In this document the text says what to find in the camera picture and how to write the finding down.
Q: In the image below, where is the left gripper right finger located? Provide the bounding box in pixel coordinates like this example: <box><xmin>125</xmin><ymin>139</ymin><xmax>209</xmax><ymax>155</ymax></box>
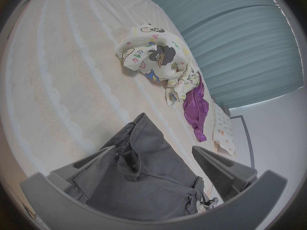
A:
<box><xmin>192</xmin><ymin>146</ymin><xmax>258</xmax><ymax>199</ymax></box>

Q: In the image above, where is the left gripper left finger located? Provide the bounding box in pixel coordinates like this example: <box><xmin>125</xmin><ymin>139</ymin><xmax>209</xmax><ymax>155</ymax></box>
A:
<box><xmin>49</xmin><ymin>146</ymin><xmax>117</xmax><ymax>199</ymax></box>

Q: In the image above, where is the blue-green curtain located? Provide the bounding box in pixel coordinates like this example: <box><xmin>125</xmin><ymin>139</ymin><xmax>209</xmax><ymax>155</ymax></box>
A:
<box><xmin>133</xmin><ymin>0</ymin><xmax>307</xmax><ymax>110</ymax></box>

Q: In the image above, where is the black T-shirt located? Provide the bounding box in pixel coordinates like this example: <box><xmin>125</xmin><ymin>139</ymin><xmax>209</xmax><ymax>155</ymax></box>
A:
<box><xmin>85</xmin><ymin>112</ymin><xmax>205</xmax><ymax>219</ymax></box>

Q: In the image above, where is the white printed pyjama garment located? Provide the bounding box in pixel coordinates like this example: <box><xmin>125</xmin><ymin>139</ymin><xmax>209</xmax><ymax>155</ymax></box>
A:
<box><xmin>116</xmin><ymin>23</ymin><xmax>201</xmax><ymax>106</ymax></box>

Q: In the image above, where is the white printed pillow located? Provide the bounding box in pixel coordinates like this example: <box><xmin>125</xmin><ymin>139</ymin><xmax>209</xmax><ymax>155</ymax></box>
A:
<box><xmin>213</xmin><ymin>100</ymin><xmax>238</xmax><ymax>156</ymax></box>

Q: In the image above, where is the bed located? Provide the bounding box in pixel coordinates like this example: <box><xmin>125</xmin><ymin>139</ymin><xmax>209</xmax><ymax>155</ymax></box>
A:
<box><xmin>0</xmin><ymin>0</ymin><xmax>255</xmax><ymax>221</ymax></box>

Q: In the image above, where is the purple satin garment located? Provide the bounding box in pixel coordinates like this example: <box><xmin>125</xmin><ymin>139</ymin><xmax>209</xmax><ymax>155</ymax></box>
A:
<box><xmin>183</xmin><ymin>82</ymin><xmax>208</xmax><ymax>142</ymax></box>

